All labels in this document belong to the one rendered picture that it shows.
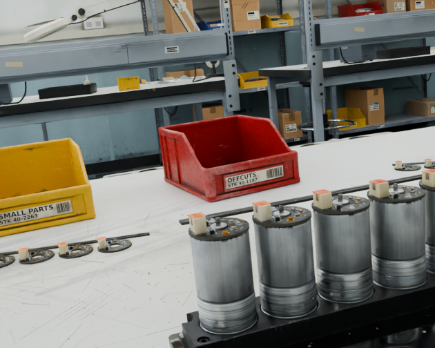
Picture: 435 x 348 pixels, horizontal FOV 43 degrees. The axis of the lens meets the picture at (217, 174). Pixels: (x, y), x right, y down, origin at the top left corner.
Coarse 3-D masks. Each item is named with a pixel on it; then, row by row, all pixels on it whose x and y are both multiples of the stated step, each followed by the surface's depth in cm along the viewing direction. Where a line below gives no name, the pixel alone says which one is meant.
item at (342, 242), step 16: (368, 208) 24; (320, 224) 24; (336, 224) 23; (352, 224) 23; (368, 224) 24; (320, 240) 24; (336, 240) 23; (352, 240) 23; (368, 240) 24; (320, 256) 24; (336, 256) 23; (352, 256) 23; (368, 256) 24; (320, 272) 24; (336, 272) 24; (352, 272) 23; (368, 272) 24; (320, 288) 24; (336, 288) 24; (352, 288) 24; (368, 288) 24
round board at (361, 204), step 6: (336, 198) 25; (342, 198) 25; (348, 198) 25; (354, 198) 25; (360, 198) 24; (366, 198) 24; (312, 204) 24; (336, 204) 23; (348, 204) 24; (354, 204) 24; (360, 204) 24; (366, 204) 23; (318, 210) 23; (324, 210) 23; (330, 210) 23; (336, 210) 23; (342, 210) 23; (348, 210) 23; (354, 210) 23; (360, 210) 23
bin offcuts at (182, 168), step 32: (160, 128) 58; (192, 128) 60; (224, 128) 62; (256, 128) 59; (192, 160) 52; (224, 160) 63; (256, 160) 51; (288, 160) 53; (192, 192) 53; (224, 192) 50
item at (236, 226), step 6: (210, 222) 23; (228, 222) 23; (234, 222) 23; (240, 222) 23; (246, 222) 23; (228, 228) 22; (234, 228) 22; (240, 228) 22; (246, 228) 22; (192, 234) 22; (198, 234) 22; (204, 234) 22; (210, 234) 22; (216, 234) 22; (222, 234) 22; (228, 234) 22; (234, 234) 21; (240, 234) 22
